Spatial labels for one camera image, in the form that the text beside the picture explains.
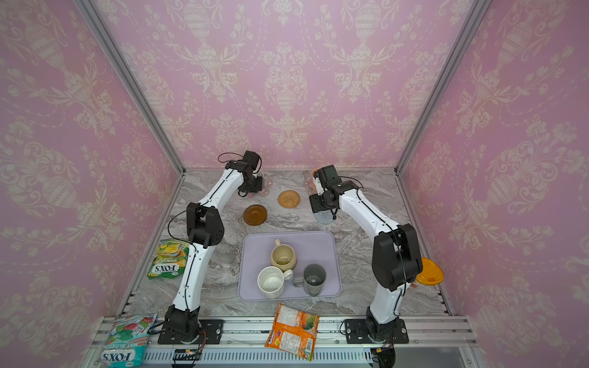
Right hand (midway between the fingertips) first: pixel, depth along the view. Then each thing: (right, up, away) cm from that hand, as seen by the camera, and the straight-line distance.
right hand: (320, 202), depth 91 cm
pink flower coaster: (-2, +7, +23) cm, 24 cm away
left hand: (-28, +5, +16) cm, 33 cm away
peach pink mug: (-3, +11, -7) cm, 14 cm away
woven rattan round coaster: (-13, +1, +18) cm, 22 cm away
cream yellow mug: (-15, -21, -2) cm, 26 cm away
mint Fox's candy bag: (-61, -42, -21) cm, 77 cm away
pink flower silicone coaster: (-24, +7, +22) cm, 34 cm away
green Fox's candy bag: (-58, -22, -3) cm, 62 cm away
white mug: (-19, -29, -7) cm, 35 cm away
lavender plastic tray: (-4, -19, +1) cm, 19 cm away
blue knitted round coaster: (+3, -7, +11) cm, 14 cm away
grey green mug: (-3, -28, -10) cm, 30 cm away
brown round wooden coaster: (-29, -6, +12) cm, 32 cm away
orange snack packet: (-10, -40, -18) cm, 45 cm away
